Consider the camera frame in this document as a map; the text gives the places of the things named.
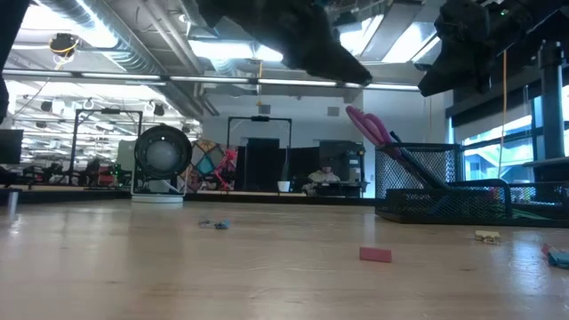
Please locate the black pen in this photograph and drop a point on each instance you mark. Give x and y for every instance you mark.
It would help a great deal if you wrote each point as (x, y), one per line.
(395, 138)

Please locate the person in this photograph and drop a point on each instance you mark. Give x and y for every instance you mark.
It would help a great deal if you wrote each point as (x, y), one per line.
(323, 177)

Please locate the black background monitor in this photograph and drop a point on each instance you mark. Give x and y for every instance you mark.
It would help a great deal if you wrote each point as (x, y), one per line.
(11, 146)

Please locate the black mesh desk organizer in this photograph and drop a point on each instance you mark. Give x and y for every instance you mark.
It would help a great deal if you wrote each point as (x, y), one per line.
(413, 206)

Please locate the silver ventilation duct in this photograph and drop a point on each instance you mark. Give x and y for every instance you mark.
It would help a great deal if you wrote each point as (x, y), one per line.
(133, 58)

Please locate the long ceiling light bar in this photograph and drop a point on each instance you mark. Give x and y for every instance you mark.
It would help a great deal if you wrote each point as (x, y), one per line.
(213, 80)

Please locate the black aluminium table frame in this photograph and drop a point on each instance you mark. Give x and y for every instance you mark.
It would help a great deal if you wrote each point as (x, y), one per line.
(266, 198)

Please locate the black upright pole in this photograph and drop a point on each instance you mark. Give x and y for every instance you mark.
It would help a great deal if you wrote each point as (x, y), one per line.
(551, 111)

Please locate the red desk lamp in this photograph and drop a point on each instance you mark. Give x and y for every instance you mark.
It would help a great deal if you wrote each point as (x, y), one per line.
(229, 157)

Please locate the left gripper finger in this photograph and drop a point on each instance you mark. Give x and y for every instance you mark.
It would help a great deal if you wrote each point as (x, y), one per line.
(329, 58)

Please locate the black rig frame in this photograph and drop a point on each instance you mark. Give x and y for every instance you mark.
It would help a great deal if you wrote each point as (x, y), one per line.
(109, 111)
(260, 118)

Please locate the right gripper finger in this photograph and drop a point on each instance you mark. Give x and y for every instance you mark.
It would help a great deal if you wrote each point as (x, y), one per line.
(458, 66)

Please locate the black round ceiling device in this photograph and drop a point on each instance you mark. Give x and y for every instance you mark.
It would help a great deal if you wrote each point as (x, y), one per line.
(63, 44)

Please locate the colourful patchwork dome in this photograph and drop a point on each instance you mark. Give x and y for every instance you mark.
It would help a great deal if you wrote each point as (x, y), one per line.
(206, 164)

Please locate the white plant pot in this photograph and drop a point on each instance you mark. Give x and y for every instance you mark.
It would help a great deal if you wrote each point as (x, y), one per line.
(283, 186)

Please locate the pink binder clip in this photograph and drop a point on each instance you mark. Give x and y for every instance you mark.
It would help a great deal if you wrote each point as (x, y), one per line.
(546, 250)

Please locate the grey metal post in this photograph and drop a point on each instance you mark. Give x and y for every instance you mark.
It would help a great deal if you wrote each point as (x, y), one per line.
(12, 200)

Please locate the black partition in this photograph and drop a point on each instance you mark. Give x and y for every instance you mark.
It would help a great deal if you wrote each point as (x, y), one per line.
(266, 169)

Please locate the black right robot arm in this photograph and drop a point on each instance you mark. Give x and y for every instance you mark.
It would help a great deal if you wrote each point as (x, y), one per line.
(547, 18)

